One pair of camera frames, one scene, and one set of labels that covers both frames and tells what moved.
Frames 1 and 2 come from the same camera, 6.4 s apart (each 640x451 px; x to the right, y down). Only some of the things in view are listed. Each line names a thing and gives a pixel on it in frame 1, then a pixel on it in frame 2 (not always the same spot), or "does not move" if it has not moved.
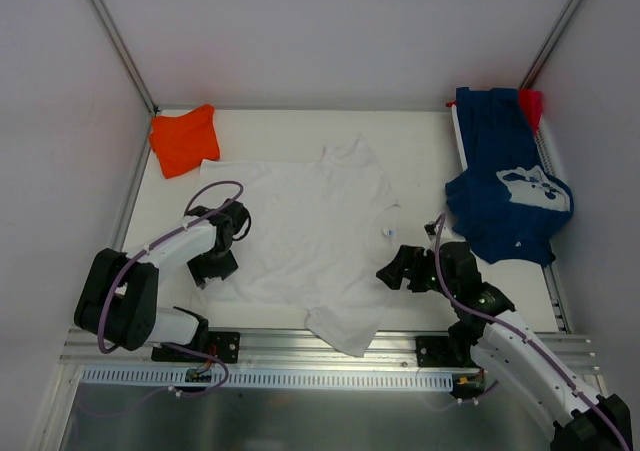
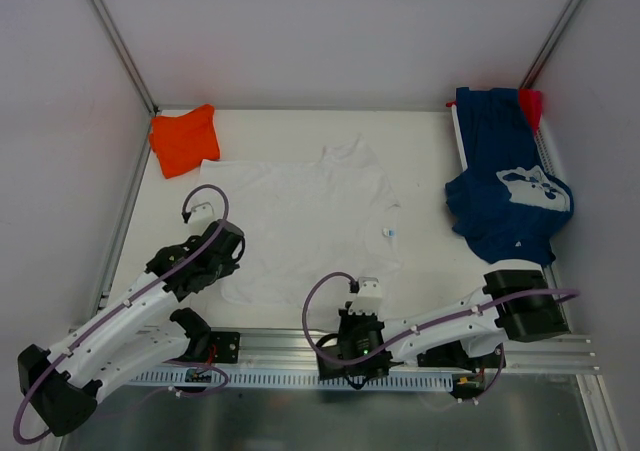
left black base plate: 225,346 does not move
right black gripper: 413,269 -> 357,327
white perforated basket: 543,145 does not move
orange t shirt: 181,142 does not move
